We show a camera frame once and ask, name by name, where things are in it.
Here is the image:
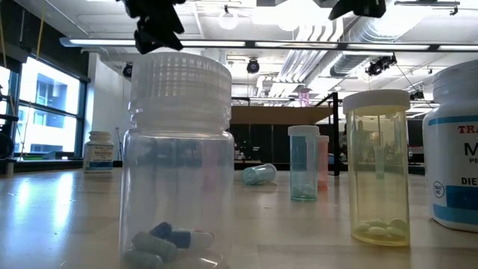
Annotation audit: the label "dark partition panels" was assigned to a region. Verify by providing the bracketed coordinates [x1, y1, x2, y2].
[230, 124, 333, 165]

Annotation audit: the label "black table edge bracket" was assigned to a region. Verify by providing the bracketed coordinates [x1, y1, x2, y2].
[13, 158, 426, 177]

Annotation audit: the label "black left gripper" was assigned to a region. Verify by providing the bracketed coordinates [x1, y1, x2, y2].
[117, 0, 187, 56]

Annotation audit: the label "silver ventilation duct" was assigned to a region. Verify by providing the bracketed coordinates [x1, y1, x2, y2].
[328, 14, 415, 78]

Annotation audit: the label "clear bottle white cap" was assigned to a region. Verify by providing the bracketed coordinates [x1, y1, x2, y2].
[119, 51, 235, 269]

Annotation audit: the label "white bottle blue label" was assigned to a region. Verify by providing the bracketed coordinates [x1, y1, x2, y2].
[82, 130, 115, 173]
[422, 59, 478, 233]

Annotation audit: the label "large window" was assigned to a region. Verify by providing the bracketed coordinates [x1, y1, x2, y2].
[0, 55, 82, 158]

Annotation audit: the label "thin light stand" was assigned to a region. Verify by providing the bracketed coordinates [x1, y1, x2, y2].
[115, 126, 125, 161]

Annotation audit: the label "round white ceiling lamp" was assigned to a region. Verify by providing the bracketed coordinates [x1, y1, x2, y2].
[218, 9, 240, 31]

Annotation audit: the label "yellow vial white cap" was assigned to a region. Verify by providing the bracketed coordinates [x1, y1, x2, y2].
[342, 88, 412, 247]

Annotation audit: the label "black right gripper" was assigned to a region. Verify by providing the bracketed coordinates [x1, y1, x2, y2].
[328, 0, 388, 21]

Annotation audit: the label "wooden shelf black metal legs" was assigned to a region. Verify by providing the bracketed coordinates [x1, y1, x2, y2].
[230, 91, 341, 177]

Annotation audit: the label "long LED light bar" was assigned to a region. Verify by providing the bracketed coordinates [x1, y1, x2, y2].
[59, 37, 478, 52]

